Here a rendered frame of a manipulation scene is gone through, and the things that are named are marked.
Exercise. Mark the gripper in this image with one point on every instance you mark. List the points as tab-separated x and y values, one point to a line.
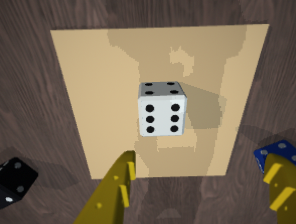
106	205

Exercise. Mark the black die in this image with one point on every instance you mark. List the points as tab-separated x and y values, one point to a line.
16	177

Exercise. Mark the blue die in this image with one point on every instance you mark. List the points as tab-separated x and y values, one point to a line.
283	148

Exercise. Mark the white die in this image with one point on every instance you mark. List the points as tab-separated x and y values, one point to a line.
162	109

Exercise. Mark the tan mat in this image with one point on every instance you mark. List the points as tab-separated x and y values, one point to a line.
214	65

